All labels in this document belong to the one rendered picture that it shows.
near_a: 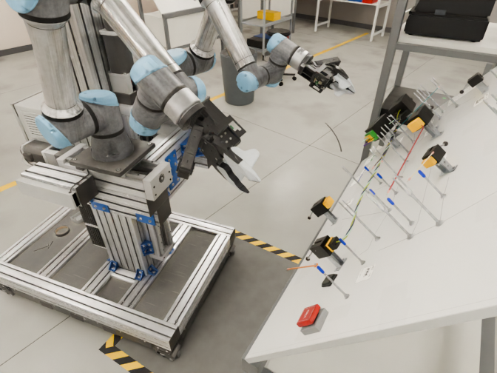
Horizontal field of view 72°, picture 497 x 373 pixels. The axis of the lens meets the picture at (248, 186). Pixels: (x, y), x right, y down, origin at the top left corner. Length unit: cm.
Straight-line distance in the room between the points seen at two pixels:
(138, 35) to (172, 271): 147
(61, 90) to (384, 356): 122
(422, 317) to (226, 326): 160
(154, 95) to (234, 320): 161
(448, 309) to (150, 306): 163
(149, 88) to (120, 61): 70
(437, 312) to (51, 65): 103
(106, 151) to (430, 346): 124
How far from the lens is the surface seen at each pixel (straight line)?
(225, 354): 206
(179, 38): 569
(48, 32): 105
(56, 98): 115
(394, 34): 169
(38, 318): 248
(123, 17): 101
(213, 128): 73
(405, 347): 126
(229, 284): 230
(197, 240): 228
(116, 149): 131
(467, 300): 62
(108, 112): 126
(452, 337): 135
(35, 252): 256
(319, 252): 98
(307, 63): 133
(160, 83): 76
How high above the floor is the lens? 183
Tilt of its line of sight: 37 degrees down
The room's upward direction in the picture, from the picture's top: straight up
